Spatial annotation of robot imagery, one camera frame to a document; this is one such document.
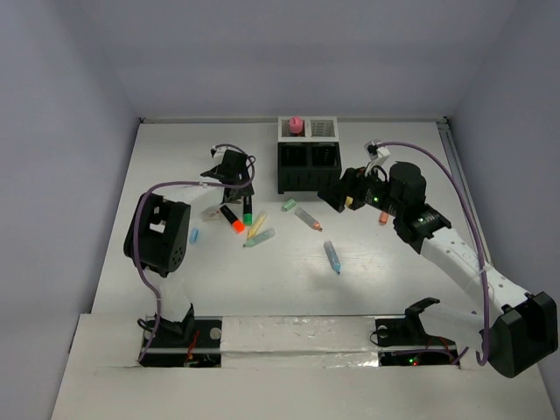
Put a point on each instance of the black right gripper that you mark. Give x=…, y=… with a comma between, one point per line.
x=353, y=183

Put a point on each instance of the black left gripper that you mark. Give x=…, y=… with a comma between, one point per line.
x=243, y=192

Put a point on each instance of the black marker orange cap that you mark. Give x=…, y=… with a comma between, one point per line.
x=232, y=219

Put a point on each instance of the pink bottle of pens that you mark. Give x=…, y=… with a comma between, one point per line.
x=296, y=127

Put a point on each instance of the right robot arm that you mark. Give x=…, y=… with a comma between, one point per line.
x=511, y=328

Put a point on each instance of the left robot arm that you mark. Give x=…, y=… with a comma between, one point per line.
x=160, y=228

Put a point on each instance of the black slotted organizer box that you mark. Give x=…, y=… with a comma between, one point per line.
x=307, y=166

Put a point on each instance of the clear orange-tip marker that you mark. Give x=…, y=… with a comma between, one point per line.
x=309, y=220

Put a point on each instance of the clear yellow highlighter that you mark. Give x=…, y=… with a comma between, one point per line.
x=257, y=224

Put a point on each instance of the blue marker cap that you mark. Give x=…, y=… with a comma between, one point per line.
x=194, y=235

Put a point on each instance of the clear blue-tip marker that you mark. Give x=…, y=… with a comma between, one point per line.
x=332, y=257

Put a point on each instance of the white slotted organizer box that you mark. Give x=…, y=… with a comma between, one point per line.
x=318, y=129

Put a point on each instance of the clear green highlighter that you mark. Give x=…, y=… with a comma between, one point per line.
x=259, y=238

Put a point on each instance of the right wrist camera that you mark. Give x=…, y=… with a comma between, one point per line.
x=377, y=153

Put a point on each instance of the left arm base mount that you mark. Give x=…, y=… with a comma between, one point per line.
x=194, y=342

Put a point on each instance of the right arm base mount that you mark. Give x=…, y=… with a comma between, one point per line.
x=403, y=342

